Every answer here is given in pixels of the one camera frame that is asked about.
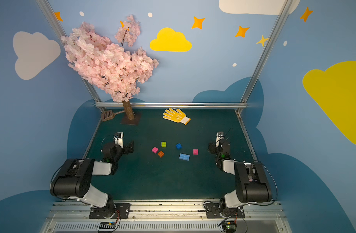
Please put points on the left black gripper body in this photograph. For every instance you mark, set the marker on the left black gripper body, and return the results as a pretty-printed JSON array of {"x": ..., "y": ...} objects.
[{"x": 127, "y": 148}]

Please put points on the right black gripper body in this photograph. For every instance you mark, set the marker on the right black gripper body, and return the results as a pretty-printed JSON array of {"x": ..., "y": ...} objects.
[{"x": 214, "y": 147}]

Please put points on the light blue long lego brick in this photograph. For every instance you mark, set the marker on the light blue long lego brick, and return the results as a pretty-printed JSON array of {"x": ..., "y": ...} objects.
[{"x": 184, "y": 157}]

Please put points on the dark blue small lego brick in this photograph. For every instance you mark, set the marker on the dark blue small lego brick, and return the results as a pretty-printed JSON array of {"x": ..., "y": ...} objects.
[{"x": 178, "y": 146}]

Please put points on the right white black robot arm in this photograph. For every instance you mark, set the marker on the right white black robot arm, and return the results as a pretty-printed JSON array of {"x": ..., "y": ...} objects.
[{"x": 251, "y": 183}]

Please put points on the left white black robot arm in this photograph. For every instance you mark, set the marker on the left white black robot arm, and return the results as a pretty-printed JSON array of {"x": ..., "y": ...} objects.
[{"x": 74, "y": 181}]

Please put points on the orange small lego brick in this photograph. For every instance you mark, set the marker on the orange small lego brick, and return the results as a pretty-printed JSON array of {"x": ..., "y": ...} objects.
[{"x": 161, "y": 154}]

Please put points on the brown toy shovel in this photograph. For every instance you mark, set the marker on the brown toy shovel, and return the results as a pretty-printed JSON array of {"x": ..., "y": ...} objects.
[{"x": 109, "y": 114}]

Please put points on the yellow work glove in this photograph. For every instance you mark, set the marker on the yellow work glove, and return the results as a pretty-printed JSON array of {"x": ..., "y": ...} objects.
[{"x": 176, "y": 115}]

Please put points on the pink cherry blossom tree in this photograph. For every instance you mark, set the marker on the pink cherry blossom tree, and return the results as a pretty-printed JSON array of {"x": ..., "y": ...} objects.
[{"x": 108, "y": 65}]

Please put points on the right circuit board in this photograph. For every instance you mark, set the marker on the right circuit board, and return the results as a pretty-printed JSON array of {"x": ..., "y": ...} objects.
[{"x": 229, "y": 227}]

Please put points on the circuit board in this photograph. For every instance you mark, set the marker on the circuit board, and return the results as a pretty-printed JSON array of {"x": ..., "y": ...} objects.
[
  {"x": 106, "y": 227},
  {"x": 229, "y": 227}
]

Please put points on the left circuit board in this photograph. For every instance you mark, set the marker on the left circuit board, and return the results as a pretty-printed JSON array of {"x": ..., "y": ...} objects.
[{"x": 106, "y": 227}]

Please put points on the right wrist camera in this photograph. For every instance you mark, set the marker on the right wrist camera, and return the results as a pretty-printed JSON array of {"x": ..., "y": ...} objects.
[{"x": 219, "y": 136}]

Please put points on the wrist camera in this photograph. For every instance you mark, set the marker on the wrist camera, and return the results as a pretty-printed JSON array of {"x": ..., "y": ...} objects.
[
  {"x": 219, "y": 136},
  {"x": 118, "y": 139}
]

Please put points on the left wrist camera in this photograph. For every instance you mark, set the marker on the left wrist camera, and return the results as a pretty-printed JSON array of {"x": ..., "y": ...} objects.
[{"x": 118, "y": 139}]

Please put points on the aluminium frame rear bar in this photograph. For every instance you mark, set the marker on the aluminium frame rear bar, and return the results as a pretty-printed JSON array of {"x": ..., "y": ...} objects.
[{"x": 190, "y": 105}]

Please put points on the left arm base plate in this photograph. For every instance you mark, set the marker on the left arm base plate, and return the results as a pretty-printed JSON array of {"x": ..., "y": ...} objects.
[{"x": 122, "y": 210}]

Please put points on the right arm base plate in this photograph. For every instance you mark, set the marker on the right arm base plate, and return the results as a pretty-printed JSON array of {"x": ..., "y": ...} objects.
[{"x": 217, "y": 210}]

